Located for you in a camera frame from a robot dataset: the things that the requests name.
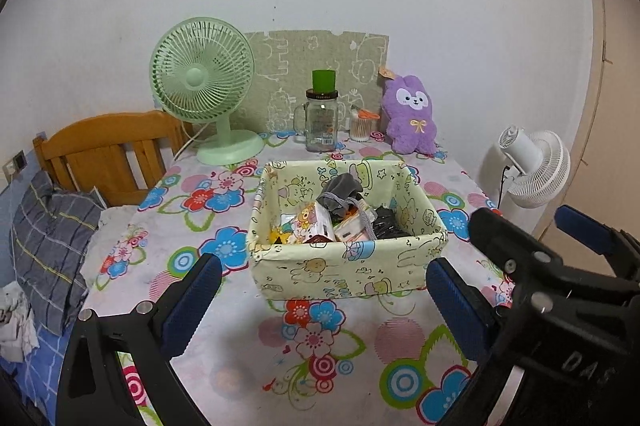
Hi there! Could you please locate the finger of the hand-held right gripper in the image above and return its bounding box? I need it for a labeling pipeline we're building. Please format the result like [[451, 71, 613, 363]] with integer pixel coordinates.
[[554, 205, 640, 279], [467, 207, 601, 313]]

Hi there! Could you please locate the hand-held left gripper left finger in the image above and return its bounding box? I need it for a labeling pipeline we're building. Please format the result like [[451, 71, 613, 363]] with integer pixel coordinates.
[[55, 252, 223, 426]]

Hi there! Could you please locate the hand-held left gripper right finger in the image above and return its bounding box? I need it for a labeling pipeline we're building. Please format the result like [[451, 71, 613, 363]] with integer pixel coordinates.
[[425, 256, 507, 426]]

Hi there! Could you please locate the small orange white box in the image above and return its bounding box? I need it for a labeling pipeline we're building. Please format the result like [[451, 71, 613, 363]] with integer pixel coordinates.
[[334, 211, 373, 243]]

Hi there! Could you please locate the yellow printed fabric box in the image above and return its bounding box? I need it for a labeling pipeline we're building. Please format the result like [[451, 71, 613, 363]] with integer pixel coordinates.
[[247, 158, 448, 301]]

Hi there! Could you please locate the cartoon printed small box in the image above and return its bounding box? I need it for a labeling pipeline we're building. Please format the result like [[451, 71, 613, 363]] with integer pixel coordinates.
[[295, 201, 337, 247]]

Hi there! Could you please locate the grey sock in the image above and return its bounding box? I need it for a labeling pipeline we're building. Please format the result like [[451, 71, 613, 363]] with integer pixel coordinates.
[[316, 172, 366, 219]]

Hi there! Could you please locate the floral tablecloth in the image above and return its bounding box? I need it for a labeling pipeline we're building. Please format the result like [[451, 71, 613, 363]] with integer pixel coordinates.
[[80, 131, 521, 426]]

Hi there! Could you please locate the white floor fan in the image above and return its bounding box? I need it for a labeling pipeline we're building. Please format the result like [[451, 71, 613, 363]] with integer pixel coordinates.
[[495, 126, 572, 211]]

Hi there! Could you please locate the blue bed sheet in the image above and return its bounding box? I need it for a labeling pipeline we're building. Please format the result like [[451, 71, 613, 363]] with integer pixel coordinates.
[[0, 178, 81, 422]]

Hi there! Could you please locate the grey plaid pillow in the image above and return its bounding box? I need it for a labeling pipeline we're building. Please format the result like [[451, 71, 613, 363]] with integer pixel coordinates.
[[10, 170, 106, 337]]

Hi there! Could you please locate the purple plush toy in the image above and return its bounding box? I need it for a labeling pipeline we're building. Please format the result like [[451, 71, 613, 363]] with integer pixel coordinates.
[[378, 66, 438, 155]]

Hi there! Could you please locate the white crumpled cloth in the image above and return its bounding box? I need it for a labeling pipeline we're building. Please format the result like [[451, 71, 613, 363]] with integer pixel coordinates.
[[0, 281, 41, 362]]

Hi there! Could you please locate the wooden bed headboard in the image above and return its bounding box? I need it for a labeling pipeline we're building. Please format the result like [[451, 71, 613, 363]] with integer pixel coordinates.
[[32, 110, 193, 207]]

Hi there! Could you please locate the cotton swab container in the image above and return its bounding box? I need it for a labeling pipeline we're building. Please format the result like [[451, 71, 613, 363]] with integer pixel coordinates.
[[350, 108, 372, 143]]

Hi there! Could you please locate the glass jar with black lid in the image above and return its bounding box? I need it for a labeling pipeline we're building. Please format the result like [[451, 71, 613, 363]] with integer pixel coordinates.
[[292, 88, 341, 153]]

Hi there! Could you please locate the green desk fan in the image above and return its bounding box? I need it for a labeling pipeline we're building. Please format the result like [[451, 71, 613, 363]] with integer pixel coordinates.
[[149, 16, 265, 165]]

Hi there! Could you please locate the green plastic cap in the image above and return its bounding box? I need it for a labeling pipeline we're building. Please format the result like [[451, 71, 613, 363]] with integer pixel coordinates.
[[312, 69, 337, 92]]

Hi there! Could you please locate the green printed board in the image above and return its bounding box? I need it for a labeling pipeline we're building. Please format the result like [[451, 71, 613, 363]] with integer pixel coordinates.
[[243, 30, 390, 137]]

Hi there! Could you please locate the white fan cable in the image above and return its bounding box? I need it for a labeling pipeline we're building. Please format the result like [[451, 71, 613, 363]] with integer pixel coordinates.
[[172, 126, 208, 161]]

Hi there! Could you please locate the wall outlet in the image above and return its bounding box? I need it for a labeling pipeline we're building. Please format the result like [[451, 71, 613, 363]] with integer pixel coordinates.
[[2, 150, 28, 174]]

